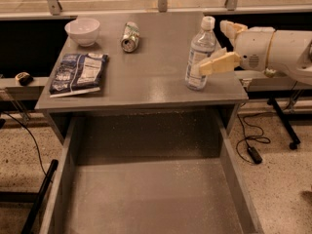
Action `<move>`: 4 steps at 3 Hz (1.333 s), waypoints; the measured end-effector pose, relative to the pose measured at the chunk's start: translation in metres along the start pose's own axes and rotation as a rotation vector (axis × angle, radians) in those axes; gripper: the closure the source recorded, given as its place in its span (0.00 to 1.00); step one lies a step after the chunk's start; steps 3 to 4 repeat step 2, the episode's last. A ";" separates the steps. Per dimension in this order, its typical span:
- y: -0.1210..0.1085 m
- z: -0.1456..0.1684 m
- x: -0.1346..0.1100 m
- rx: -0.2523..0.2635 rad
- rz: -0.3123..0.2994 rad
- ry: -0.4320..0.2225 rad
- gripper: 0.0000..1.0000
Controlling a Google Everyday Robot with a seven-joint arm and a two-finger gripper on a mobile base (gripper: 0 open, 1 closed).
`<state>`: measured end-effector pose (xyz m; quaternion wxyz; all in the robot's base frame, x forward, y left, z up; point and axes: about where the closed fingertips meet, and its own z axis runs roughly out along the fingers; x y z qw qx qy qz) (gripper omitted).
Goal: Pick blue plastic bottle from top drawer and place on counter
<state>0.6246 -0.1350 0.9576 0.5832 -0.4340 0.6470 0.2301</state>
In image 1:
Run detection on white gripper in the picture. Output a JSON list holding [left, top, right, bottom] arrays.
[[198, 20, 275, 76]]

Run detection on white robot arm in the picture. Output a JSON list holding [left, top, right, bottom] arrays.
[[195, 20, 312, 85]]

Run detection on white bowl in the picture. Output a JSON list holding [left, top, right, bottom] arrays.
[[64, 18, 100, 47]]

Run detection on black wheeled stand leg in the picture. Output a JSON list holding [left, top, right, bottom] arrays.
[[267, 97, 300, 150]]

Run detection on grey open drawer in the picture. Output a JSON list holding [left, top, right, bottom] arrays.
[[40, 111, 263, 234]]

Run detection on grey cabinet counter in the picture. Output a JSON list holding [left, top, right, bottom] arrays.
[[36, 12, 248, 140]]

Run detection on blue snack bag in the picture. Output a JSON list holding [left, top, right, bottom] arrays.
[[49, 53, 108, 98]]

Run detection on clear plastic water bottle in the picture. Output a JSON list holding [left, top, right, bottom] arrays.
[[185, 16, 216, 91]]

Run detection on crushed green soda can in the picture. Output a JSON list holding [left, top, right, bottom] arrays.
[[121, 21, 139, 53]]

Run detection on small black yellow tape measure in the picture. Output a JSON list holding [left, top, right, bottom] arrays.
[[16, 72, 33, 86]]

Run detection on black stand leg left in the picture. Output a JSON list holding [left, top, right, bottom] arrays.
[[0, 159, 59, 234]]

